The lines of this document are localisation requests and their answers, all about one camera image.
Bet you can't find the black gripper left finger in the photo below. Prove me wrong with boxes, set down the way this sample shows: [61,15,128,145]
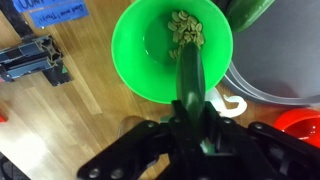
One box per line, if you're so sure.
[77,99,193,180]

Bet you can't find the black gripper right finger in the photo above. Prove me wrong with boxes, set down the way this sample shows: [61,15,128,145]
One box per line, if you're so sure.
[201,101,320,180]

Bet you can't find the small green pepper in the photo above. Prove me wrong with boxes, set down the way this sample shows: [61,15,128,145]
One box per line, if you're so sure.
[175,41,207,134]

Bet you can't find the red bowl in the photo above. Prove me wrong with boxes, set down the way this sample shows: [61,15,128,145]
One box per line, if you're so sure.
[273,108,320,149]

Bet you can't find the large bright green bowl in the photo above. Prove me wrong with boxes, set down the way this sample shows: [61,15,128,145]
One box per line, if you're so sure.
[110,0,234,105]

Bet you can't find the white mug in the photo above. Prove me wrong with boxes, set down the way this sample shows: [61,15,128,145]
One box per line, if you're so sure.
[204,87,248,119]

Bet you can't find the round grey tray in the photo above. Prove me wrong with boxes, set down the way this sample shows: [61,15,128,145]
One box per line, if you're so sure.
[221,0,320,107]

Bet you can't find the pile of pale green seeds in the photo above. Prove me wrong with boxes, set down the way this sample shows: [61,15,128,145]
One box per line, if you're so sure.
[166,9,206,60]

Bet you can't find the black aluminium extrusion device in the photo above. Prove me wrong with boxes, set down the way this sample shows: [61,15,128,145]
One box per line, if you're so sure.
[0,34,74,87]

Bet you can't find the large green cucumber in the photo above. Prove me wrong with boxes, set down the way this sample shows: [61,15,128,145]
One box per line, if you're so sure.
[226,0,276,33]

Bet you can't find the large blue tape label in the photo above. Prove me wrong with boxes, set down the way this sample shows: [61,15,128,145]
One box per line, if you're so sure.
[29,1,90,29]

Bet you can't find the small blue tape label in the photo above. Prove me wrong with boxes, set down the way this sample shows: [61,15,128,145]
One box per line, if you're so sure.
[11,0,73,14]

